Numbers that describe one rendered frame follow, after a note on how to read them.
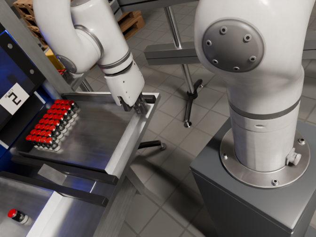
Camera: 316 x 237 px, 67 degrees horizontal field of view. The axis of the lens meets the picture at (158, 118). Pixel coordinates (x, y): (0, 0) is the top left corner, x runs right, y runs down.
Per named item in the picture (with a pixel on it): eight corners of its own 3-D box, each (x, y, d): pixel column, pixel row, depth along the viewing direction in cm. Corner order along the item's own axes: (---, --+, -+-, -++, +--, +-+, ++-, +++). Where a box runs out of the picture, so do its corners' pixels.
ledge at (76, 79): (51, 91, 105) (48, 87, 103) (67, 71, 112) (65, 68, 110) (75, 91, 98) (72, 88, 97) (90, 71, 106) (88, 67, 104)
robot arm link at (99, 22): (113, 69, 52) (135, 44, 56) (80, 10, 42) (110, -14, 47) (87, 66, 56) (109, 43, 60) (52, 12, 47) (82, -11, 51)
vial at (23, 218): (19, 222, 61) (6, 216, 58) (24, 214, 62) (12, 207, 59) (24, 225, 60) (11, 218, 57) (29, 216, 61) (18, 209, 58)
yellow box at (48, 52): (51, 70, 95) (39, 55, 90) (60, 59, 99) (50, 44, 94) (64, 70, 92) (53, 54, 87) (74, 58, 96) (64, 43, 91)
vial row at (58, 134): (47, 150, 76) (38, 141, 73) (77, 108, 86) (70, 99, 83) (52, 151, 75) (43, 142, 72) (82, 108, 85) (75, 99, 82)
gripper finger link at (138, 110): (129, 96, 67) (138, 112, 71) (124, 104, 65) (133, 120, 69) (138, 96, 65) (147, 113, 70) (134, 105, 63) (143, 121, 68)
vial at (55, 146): (52, 151, 75) (43, 142, 72) (57, 145, 76) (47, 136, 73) (58, 152, 74) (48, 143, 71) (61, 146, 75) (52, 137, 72)
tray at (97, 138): (25, 158, 77) (18, 152, 75) (69, 100, 92) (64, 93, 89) (110, 176, 62) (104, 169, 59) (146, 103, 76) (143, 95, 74)
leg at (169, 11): (186, 101, 188) (156, 6, 135) (189, 93, 194) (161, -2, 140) (197, 101, 185) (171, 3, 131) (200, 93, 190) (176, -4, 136)
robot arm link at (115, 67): (106, 44, 61) (112, 54, 63) (90, 66, 56) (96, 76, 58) (135, 41, 57) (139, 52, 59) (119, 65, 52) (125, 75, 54)
